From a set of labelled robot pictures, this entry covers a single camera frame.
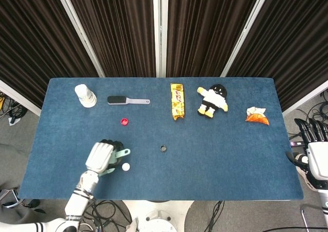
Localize black white yellow plush doll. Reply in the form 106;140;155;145
196;84;229;119

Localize dark brown curtain panel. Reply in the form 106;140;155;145
166;0;263;78
0;0;99;109
64;0;157;78
227;0;328;112

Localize small green hand broom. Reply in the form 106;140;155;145
98;148;131;177

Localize blue table cloth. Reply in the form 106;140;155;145
18;77;304;201

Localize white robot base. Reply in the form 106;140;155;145
122;200;195;232

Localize black bristle brush pale handle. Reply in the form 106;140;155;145
107;95;151;106

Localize black floor cable bundle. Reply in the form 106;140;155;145
79;200;134;232
0;92;28;121
203;200;226;232
286;89;328;140

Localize crumpled orange white snack bag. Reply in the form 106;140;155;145
245;106;270;126

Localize yellow gold snack pack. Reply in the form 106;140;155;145
170;83;186;122

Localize grey metal tube frame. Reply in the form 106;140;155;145
299;203;328;232

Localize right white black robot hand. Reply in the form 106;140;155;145
285;118;328;186

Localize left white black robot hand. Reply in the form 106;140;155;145
85;139;125;175

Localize white double partition post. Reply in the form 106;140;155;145
152;0;168;78

